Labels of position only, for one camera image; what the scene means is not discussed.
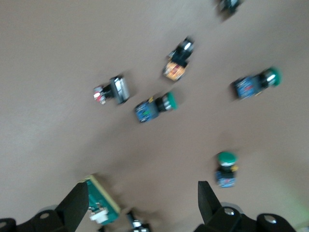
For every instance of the green load switch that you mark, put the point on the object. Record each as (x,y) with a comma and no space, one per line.
(99,197)

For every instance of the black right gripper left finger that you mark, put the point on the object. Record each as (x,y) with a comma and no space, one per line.
(65,215)

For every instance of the green mushroom push button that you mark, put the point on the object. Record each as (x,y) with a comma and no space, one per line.
(248,87)
(149,111)
(225,169)

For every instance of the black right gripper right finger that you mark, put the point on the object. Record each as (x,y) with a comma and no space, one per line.
(217,217)

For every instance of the orange black push button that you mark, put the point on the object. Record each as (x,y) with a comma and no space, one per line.
(179,56)

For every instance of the black square push button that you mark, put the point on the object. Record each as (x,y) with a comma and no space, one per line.
(119,90)

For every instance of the black selector switch orange block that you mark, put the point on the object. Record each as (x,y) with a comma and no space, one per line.
(228,6)

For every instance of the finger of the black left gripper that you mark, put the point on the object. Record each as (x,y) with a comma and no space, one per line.
(137,223)

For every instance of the brown table cover sheet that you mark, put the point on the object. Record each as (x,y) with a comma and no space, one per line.
(60,133)

